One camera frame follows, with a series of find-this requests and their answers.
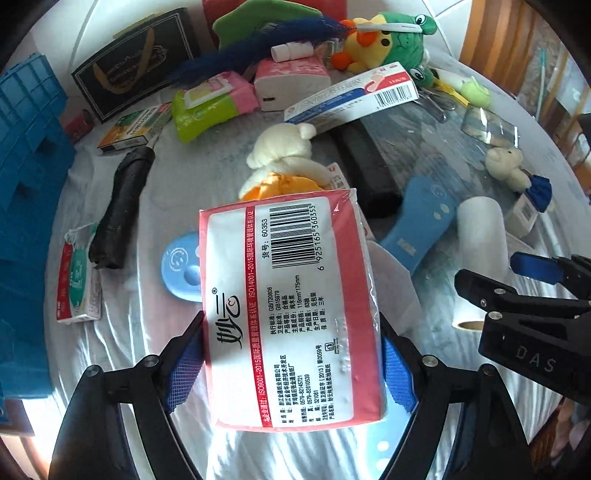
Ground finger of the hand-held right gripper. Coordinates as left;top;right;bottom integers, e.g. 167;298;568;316
510;251;591;302
454;268;591;320

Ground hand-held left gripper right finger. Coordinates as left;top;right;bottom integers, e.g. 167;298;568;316
378;313;533;480

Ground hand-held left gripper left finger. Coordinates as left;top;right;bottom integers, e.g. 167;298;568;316
55;311;205;480

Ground pink tissue pack white label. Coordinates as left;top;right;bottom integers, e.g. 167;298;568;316
198;188;385;428

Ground blue plastic crate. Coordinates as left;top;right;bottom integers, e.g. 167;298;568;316
0;52;77;403

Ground white paper roll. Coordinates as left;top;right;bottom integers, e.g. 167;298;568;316
454;196;513;333

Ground small white box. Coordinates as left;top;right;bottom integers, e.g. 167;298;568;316
507;191;539;236

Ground blue cloth bow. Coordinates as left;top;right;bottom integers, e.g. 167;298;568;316
526;174;553;213

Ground blue flat smiley gadget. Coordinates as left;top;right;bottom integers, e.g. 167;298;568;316
378;176;456;278

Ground light blue round smiley gadget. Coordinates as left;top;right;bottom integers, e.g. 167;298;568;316
160;232;204;304

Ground small white bear plush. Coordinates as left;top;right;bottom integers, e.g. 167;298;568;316
483;146;532;193

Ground clear plastic packet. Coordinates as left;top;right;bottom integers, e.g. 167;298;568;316
461;106;516;149

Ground black glasses case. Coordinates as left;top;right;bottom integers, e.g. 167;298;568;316
329;117;403;220

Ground metal clips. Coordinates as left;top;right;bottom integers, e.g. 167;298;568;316
417;85;458;123

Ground wooden furniture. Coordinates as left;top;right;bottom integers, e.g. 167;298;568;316
459;0;591;195

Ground white orange plush toy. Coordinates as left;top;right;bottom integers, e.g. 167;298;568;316
237;122;345;202

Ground long white blue box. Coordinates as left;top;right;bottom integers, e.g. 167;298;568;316
283;62;421;136

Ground orange green cardboard box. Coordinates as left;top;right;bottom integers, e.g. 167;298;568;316
96;103;173;156

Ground green pink wet wipes pack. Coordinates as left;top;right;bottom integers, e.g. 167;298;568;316
172;71;257;144

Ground yellow duck plush green hood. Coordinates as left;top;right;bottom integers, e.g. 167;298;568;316
329;11;440;89

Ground blue feather duster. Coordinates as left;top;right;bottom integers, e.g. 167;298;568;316
170;16;357;89

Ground small white bottle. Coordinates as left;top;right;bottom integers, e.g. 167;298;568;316
271;40;315;62

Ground black gift bag gold print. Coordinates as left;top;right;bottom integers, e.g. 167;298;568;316
71;6;202;123

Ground green felt hat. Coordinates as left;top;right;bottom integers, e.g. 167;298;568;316
216;4;325;49

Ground black handled tool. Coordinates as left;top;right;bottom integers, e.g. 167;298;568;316
88;133;160;270

